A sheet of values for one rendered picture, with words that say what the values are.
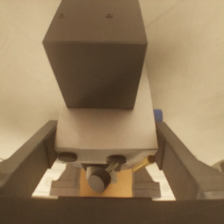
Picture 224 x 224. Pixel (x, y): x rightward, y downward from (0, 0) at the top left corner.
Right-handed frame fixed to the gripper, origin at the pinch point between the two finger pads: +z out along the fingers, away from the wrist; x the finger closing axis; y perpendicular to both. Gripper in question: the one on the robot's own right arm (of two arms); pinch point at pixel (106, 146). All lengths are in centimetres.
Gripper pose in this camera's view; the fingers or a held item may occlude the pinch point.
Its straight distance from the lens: 28.5
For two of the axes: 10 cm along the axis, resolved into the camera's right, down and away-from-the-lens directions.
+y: 0.1, -5.5, -8.4
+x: -10.0, -0.1, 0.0
